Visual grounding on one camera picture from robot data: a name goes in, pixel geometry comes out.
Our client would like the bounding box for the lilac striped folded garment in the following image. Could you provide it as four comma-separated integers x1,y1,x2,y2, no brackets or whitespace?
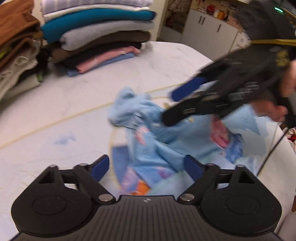
41,0,153,15

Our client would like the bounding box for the blue folded garment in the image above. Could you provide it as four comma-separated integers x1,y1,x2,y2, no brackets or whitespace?
66,52,135,77

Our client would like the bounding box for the teal folded garment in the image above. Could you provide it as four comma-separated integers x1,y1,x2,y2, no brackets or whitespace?
41,11,156,43

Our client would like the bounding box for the light blue printed t-shirt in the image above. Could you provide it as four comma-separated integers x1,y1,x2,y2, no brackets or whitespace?
108,87,268,196

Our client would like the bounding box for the person's right hand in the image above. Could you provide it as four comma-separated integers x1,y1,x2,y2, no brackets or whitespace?
250,60,296,122

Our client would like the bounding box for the white cabinet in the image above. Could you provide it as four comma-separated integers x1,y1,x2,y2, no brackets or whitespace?
181,9,238,60

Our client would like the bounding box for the white folded garment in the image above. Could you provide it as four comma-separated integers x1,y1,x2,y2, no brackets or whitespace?
43,4,151,23

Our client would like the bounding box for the black folded garment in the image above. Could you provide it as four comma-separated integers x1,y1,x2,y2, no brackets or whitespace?
52,42,142,69

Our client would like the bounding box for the pink folded garment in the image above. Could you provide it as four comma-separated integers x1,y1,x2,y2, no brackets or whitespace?
75,46,141,67

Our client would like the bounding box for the grey folded garment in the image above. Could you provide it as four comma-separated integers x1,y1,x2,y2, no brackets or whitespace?
59,20,154,51

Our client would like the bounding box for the cream folded garment pile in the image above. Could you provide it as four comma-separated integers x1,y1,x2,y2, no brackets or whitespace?
1,41,47,101

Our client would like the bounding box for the rust brown folded garment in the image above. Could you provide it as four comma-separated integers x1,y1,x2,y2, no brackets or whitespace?
1,1,43,68

